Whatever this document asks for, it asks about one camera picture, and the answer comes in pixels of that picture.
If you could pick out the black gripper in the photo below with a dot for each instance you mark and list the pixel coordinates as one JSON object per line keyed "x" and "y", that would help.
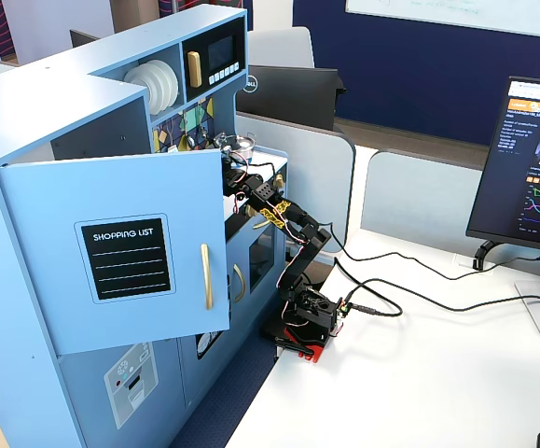
{"x": 230, "y": 177}

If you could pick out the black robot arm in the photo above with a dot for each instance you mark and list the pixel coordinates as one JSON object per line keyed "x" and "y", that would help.
{"x": 304, "y": 252}

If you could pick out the black red robot base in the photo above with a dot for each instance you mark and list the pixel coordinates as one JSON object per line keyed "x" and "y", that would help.
{"x": 309, "y": 333}

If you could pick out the metal cooking pot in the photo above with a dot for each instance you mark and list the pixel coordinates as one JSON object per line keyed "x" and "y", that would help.
{"x": 246, "y": 153}

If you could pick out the wooden stove knob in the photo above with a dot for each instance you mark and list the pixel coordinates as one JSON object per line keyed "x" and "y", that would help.
{"x": 278, "y": 180}
{"x": 251, "y": 211}

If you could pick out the yellow patterned tape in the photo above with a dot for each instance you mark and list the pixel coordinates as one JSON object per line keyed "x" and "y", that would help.
{"x": 274, "y": 214}

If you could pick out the colourful backsplash panel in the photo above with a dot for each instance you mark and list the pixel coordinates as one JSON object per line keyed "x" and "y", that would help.
{"x": 199, "y": 112}

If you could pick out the grey desk divider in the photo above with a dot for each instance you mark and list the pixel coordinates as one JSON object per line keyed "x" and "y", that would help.
{"x": 316, "y": 177}
{"x": 419, "y": 196}

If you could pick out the dark oven window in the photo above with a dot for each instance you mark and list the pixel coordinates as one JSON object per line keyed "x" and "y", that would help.
{"x": 260, "y": 261}

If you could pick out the black Dell monitor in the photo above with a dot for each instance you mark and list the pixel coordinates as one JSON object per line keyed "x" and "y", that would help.
{"x": 293, "y": 95}

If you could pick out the white toy plate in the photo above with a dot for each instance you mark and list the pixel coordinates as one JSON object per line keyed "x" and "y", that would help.
{"x": 136, "y": 86}
{"x": 158, "y": 88}
{"x": 167, "y": 86}

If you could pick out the black toy microwave panel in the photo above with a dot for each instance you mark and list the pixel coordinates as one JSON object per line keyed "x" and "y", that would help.
{"x": 218, "y": 51}

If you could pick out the black shopping list board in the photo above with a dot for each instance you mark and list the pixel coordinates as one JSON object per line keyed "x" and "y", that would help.
{"x": 126, "y": 259}

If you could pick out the grey office chair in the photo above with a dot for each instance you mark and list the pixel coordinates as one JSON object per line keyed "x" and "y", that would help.
{"x": 281, "y": 46}

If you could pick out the black white dishwasher sticker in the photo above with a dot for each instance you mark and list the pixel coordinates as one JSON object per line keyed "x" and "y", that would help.
{"x": 206, "y": 344}

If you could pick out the light blue cabinet door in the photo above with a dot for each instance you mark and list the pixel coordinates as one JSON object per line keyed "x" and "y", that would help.
{"x": 41, "y": 256}

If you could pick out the light blue toy kitchen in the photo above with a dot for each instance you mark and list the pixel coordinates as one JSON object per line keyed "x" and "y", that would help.
{"x": 41, "y": 93}

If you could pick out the grey ice dispenser sticker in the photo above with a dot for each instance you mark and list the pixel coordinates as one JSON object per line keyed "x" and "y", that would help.
{"x": 130, "y": 385}

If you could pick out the black computer monitor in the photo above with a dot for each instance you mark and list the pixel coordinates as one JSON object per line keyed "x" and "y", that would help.
{"x": 516, "y": 163}

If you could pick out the white wall whiteboard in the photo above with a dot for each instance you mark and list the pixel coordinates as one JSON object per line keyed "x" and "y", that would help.
{"x": 461, "y": 11}

